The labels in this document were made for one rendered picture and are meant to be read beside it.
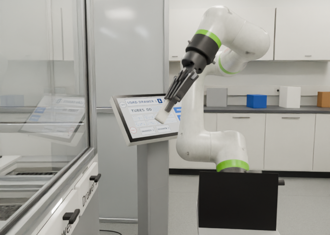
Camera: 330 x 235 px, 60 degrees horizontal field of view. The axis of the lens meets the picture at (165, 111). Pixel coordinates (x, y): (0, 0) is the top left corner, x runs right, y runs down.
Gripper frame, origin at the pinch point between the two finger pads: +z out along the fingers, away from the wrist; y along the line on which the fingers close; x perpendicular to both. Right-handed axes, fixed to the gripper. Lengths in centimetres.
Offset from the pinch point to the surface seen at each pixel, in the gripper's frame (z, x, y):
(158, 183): 18, -52, 87
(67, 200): 36.8, 7.5, 12.4
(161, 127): -10, -30, 75
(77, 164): 27.5, 8.2, 26.9
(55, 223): 41.0, 9.5, 1.2
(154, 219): 38, -63, 88
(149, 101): -21, -19, 85
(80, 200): 37.0, 1.3, 23.5
